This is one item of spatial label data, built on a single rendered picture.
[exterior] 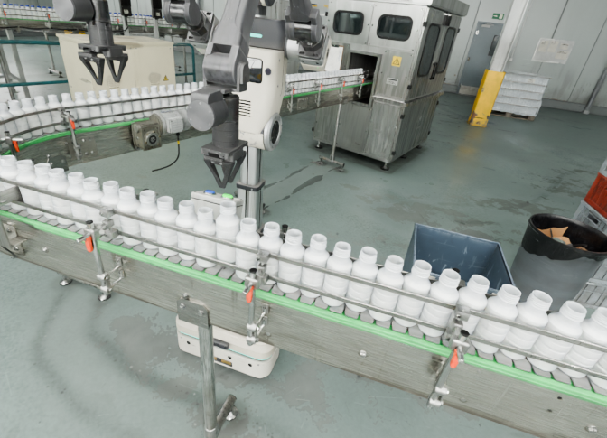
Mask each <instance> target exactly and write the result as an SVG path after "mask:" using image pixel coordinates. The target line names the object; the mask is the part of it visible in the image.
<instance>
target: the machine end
mask: <svg viewBox="0 0 607 438"><path fill-rule="evenodd" d="M469 7H470V6H469V5H467V4H466V3H464V2H462V1H460V0H329V5H328V12H325V16H327V21H326V25H327V27H328V30H329V35H330V36H331V41H332V44H338V45H342V46H344V49H343V55H342V61H341V70H350V69H352V70H353V69H363V71H364V70H365V72H366V71H375V75H374V74H369V75H364V78H366V77H367V76H368V77H373V76H374V79H373V84H372V89H371V94H370V97H368V98H361V99H357V100H353V101H349V102H347V104H344V105H342V107H341V118H340V123H339V130H338V135H337V141H336V147H340V148H342V149H345V150H348V151H352V152H354V153H357V154H362V155H365V156H367V157H370V158H374V159H377V160H380V161H382V162H384V163H385V164H384V166H380V169H381V170H384V171H388V170H389V168H388V167H387V163H391V162H393V161H395V160H396V159H397V158H398V157H400V158H405V159H406V158H407V156H406V155H405V153H407V152H408V151H410V150H412V149H413V148H418V149H421V148H422V146H420V144H421V143H423V142H424V141H425V140H426V139H427V137H428V135H429V134H430V132H431V131H430V127H431V124H432V121H433V117H434V112H435V109H436V105H438V104H439V101H438V98H439V96H441V95H442V94H443V93H444V91H441V89H442V86H443V83H444V81H445V79H446V78H445V74H446V71H447V68H448V64H449V61H450V58H451V55H452V52H453V46H454V43H455V40H456V36H457V33H459V32H460V28H459V27H460V23H461V20H462V18H461V17H462V16H463V17H465V15H466V16H467V13H468V10H469ZM337 110H338V104H337V105H333V106H329V107H322V108H318V109H316V112H315V119H314V127H312V131H313V140H316V141H318V142H319V143H318V144H317V145H315V146H314V147H315V148H319V149H322V145H320V142H323V143H326V144H330V145H332V141H333V135H334V128H335V123H336V116H337Z"/></svg>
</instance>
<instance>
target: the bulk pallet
mask: <svg viewBox="0 0 607 438"><path fill-rule="evenodd" d="M503 71H504V72H506V73H505V76H504V79H503V81H502V83H501V86H500V90H499V93H498V96H497V97H496V100H495V103H494V106H493V108H492V110H491V112H496V113H502V114H504V115H499V114H492V113H490V114H491V115H494V116H505V117H511V118H517V119H523V120H529V121H534V119H535V116H537V113H538V110H539V109H540V106H541V103H542V100H541V99H542V97H543V96H544V95H545V93H544V92H545V90H546V88H547V87H548V85H547V84H548V82H549V80H551V78H548V77H545V76H542V75H539V74H535V73H528V72H521V71H514V70H503ZM493 110H498V111H493ZM536 112H537V113H536ZM512 113H514V114H512ZM511 115H514V116H511ZM515 116H525V117H526V118H522V117H515Z"/></svg>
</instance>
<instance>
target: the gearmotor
mask: <svg viewBox="0 0 607 438"><path fill-rule="evenodd" d="M131 127H132V134H133V142H134V147H135V149H136V150H137V151H140V148H141V149H143V150H144V151H147V150H151V149H155V148H159V147H162V140H161V135H167V134H174V133H176V135H177V140H178V141H177V144H178V156H177V158H176V160H175V161H174V162H173V163H171V164H170V165H168V166H165V167H163V168H160V169H156V170H152V172H154V171H158V170H162V169H164V168H167V167H169V166H171V165H173V164H174V163H175V162H176V161H177V160H178V158H179V155H180V141H179V135H180V133H179V132H182V131H184V130H188V129H190V128H191V124H190V122H189V120H188V117H187V111H186V110H184V109H178V110H172V111H171V110H169V111H163V112H160V113H153V114H152V115H151V116H150V117H149V119H147V120H142V121H136V122H134V123H131Z"/></svg>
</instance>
